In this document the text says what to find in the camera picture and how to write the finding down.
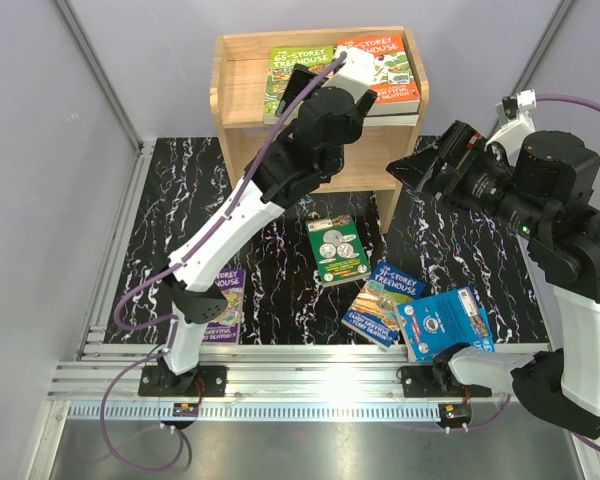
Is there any black marble pattern mat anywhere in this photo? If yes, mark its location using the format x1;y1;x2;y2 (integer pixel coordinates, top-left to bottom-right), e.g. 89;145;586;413
116;137;549;345

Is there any light blue paperback book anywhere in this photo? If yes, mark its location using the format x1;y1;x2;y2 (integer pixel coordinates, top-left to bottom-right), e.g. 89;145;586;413
396;287;483;363

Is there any green 65-Storey Treehouse book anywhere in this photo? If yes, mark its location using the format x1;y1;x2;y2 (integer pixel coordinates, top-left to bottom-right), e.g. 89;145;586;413
263;45;334;125

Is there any wooden two-tier shelf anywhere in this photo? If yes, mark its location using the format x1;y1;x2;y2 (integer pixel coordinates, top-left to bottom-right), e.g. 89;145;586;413
209;26;430;229

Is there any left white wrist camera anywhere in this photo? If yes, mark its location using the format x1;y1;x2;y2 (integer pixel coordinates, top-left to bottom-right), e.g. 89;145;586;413
323;46;375;102

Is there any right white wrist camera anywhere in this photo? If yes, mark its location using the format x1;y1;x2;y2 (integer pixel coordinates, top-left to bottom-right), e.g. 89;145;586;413
487;89;537;164

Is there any dark Tale of Two Cities book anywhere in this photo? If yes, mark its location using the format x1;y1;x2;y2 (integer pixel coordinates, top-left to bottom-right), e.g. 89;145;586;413
363;104;419;127

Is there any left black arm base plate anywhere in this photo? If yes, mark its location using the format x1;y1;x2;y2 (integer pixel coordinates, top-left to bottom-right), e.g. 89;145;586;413
138;365;228;398

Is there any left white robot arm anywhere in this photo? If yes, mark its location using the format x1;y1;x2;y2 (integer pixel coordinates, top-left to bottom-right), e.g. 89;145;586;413
159;65;376;397

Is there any purple cable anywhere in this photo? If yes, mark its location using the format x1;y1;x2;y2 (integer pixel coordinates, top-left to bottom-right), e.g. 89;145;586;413
97;49;349;474
394;93;600;459

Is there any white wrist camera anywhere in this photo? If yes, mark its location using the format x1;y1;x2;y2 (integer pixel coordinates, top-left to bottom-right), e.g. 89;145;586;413
323;46;375;102
487;89;537;164

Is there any purple 52-Storey Treehouse book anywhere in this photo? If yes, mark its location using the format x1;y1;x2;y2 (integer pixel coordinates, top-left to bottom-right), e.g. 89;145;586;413
203;268;246;344

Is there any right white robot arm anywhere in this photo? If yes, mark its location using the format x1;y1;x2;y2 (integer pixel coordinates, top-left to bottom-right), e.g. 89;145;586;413
387;121;600;440

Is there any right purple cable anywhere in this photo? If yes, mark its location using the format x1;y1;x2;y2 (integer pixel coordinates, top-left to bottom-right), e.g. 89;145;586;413
394;93;600;459

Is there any blue Storey Treehouse book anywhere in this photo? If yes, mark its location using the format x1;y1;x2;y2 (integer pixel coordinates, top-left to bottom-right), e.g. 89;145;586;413
471;308;495;352

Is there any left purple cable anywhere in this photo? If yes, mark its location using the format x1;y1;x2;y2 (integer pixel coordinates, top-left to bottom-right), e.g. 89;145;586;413
97;49;349;474

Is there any dark blue 91-Storey Treehouse book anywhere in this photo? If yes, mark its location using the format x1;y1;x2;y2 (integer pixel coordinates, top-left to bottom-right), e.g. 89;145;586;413
341;261;425;350

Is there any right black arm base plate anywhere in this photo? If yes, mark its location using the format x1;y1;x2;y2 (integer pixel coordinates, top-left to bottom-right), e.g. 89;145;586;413
396;364;492;398

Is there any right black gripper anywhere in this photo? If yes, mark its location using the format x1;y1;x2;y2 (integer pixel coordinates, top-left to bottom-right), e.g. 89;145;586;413
387;120;552;243

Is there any orange 78-Storey Treehouse book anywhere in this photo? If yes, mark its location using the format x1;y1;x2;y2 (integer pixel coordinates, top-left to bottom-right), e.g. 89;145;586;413
336;34;421;116

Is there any green coin cover book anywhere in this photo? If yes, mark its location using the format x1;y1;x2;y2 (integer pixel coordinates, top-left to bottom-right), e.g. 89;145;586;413
306;214;371;287

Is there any aluminium rail frame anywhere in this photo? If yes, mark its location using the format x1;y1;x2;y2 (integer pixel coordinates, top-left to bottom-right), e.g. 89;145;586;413
27;139;600;480

